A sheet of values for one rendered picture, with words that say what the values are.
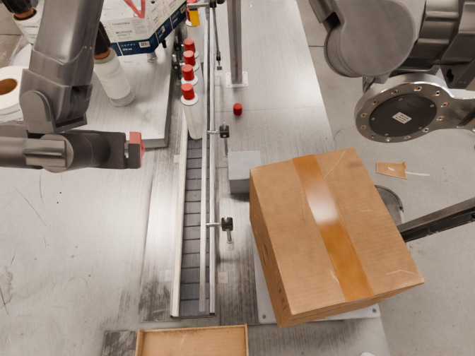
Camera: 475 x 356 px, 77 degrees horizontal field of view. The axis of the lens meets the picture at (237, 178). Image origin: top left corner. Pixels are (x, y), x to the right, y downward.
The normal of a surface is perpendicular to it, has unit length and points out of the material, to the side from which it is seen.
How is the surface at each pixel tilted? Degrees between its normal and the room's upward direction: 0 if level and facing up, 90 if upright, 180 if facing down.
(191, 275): 0
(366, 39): 51
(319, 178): 0
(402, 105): 90
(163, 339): 0
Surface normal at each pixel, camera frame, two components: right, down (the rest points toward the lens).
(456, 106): -0.11, 0.85
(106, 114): -0.03, -0.51
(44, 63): -0.15, 0.31
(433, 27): -0.11, 0.55
